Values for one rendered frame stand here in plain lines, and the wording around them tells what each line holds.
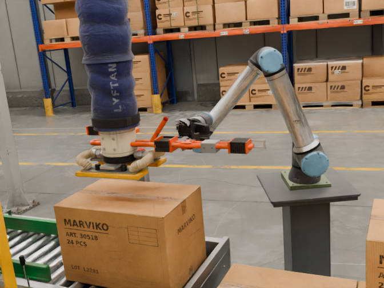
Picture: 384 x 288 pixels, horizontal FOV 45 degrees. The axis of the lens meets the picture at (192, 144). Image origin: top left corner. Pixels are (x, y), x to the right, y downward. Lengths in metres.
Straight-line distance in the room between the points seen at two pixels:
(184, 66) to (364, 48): 3.92
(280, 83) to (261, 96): 6.84
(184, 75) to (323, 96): 3.47
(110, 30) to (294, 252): 1.69
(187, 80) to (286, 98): 8.53
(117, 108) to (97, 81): 0.15
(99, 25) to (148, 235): 0.92
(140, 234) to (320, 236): 1.23
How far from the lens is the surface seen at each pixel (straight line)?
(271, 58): 2.39
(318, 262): 2.97
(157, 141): 2.06
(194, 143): 2.02
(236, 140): 1.95
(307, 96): 9.08
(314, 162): 2.55
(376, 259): 1.80
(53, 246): 2.91
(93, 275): 2.35
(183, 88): 10.97
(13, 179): 5.15
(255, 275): 2.32
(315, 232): 2.88
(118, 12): 2.07
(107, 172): 2.14
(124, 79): 2.09
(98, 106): 2.11
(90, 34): 2.07
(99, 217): 2.17
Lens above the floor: 1.72
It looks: 14 degrees down
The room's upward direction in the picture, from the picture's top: 5 degrees counter-clockwise
